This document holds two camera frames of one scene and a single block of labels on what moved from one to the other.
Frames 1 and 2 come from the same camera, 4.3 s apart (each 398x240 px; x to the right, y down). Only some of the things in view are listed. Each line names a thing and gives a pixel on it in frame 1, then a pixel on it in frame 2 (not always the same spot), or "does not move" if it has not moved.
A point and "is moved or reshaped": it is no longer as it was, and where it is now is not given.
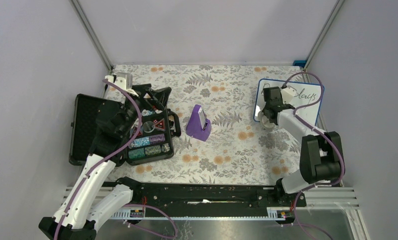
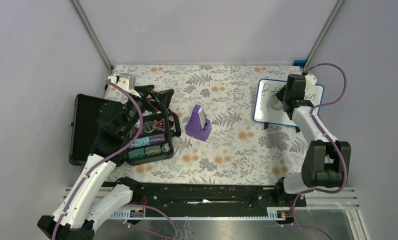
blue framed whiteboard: x=308 y=100 does not move
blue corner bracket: x=299 y=63 does not move
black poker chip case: x=150 y=139 does not move
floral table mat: x=220 y=143 does not move
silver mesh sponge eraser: x=264 y=121 is moved or reshaped
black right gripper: x=264 y=109 to x=280 y=94
